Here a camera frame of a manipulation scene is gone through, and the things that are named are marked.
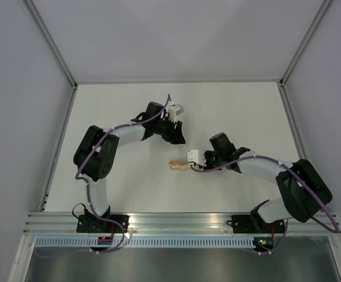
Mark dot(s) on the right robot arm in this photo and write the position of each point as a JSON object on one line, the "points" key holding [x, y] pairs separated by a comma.
{"points": [[303, 192]]}

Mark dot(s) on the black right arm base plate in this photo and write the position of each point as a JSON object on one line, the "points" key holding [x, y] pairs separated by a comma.
{"points": [[249, 224]]}

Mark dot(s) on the aluminium front frame rail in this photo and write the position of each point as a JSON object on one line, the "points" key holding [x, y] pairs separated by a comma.
{"points": [[144, 224]]}

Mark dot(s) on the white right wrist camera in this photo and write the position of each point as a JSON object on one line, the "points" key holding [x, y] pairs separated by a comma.
{"points": [[196, 157]]}

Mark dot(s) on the back aluminium frame rail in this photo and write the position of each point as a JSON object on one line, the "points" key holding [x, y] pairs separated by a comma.
{"points": [[102, 82]]}

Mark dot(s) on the peach cloth napkin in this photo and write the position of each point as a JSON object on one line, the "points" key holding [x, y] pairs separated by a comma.
{"points": [[179, 165]]}

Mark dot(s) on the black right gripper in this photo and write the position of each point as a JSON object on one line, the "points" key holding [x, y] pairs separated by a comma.
{"points": [[207, 154]]}

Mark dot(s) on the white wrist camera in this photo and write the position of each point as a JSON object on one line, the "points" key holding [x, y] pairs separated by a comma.
{"points": [[174, 110], [196, 157]]}

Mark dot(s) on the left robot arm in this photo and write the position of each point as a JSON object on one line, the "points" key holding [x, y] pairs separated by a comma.
{"points": [[96, 153]]}

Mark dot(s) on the aluminium frame rail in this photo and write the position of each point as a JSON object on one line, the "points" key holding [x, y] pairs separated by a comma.
{"points": [[102, 82], [144, 224]]}

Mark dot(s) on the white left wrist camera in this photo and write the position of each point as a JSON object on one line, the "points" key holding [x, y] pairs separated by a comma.
{"points": [[174, 110]]}

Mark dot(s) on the white slotted cable duct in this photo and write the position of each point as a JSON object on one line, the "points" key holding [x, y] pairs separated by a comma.
{"points": [[148, 242]]}

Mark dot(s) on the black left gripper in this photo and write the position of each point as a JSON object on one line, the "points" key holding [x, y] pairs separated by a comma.
{"points": [[175, 137]]}

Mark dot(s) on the left aluminium corner post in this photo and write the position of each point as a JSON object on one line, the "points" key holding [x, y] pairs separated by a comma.
{"points": [[50, 42]]}

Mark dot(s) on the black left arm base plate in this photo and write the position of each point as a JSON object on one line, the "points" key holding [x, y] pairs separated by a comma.
{"points": [[91, 224]]}

